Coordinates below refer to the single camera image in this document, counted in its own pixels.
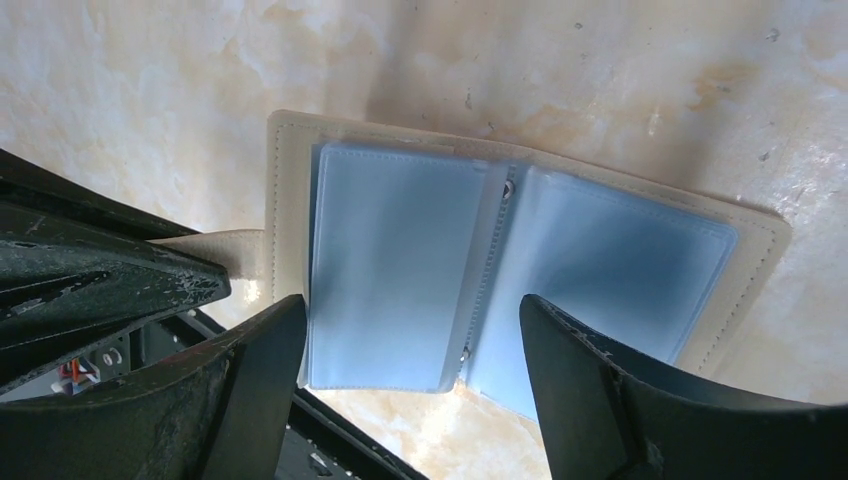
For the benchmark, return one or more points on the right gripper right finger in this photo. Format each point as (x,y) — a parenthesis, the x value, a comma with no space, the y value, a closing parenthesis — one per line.
(608,411)

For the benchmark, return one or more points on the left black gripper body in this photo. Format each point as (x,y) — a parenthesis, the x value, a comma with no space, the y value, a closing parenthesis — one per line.
(137,349)

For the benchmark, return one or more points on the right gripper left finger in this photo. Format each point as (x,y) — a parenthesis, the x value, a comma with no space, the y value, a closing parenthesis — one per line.
(217,410)

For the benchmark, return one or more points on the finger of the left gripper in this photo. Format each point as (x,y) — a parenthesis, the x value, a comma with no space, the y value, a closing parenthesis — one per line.
(67,287)
(28,185)

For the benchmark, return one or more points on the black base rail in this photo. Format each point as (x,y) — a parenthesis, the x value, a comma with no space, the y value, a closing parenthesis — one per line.
(320,443)

